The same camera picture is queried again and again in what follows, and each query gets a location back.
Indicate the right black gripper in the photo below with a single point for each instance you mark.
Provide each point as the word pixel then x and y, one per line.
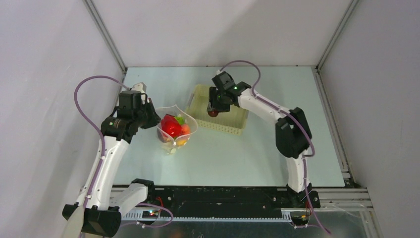
pixel 216 104

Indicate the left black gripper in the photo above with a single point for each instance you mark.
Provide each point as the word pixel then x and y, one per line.
pixel 155 118

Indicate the red bell pepper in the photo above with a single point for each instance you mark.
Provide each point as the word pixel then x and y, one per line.
pixel 170 126

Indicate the clear zip top bag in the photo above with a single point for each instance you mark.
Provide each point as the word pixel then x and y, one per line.
pixel 168 144

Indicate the green leafy vegetable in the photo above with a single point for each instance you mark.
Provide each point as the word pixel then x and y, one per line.
pixel 180 120

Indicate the orange peach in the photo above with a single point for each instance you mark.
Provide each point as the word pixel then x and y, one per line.
pixel 185 129

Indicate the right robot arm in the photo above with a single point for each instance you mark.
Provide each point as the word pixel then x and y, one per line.
pixel 293 137

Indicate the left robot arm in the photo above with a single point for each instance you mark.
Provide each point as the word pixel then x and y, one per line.
pixel 94 213

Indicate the cream perforated plastic basket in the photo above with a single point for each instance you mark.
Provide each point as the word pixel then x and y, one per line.
pixel 232 122

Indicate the small circuit board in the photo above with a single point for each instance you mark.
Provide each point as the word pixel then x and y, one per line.
pixel 150 214

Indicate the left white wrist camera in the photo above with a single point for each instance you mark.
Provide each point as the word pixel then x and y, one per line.
pixel 141 87

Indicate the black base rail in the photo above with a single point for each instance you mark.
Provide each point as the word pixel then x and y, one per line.
pixel 230 202

